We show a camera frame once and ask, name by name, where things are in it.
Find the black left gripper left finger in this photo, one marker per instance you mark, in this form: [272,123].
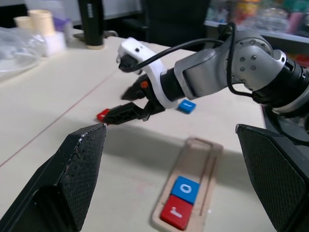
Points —
[72,183]

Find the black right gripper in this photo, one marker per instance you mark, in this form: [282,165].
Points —
[151,107]

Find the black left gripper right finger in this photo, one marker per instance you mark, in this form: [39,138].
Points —
[275,174]

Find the red letter b block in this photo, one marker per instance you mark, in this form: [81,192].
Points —
[101,115]

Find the blue letter t block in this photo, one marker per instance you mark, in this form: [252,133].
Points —
[187,106]

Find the long wooden letter tray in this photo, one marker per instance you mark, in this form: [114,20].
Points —
[212,169]

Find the blue letter o block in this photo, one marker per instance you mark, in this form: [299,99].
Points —
[177,192]

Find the red letter r block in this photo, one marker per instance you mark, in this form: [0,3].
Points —
[184,217]

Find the tall black cylinder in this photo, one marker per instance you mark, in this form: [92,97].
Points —
[93,24]

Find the black office chair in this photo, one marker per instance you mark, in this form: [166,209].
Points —
[173,21]

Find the white plastic container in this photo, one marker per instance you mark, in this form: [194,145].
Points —
[53,44]

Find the purple box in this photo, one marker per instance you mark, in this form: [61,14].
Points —
[63,27]

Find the clear plastic bag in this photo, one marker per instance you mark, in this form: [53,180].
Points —
[17,50]

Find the small beige paper cup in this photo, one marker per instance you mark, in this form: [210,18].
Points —
[23,23]

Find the shelf with colourful items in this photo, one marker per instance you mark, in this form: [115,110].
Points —
[260,14]

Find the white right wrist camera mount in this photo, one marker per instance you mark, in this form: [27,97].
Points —
[135,48]

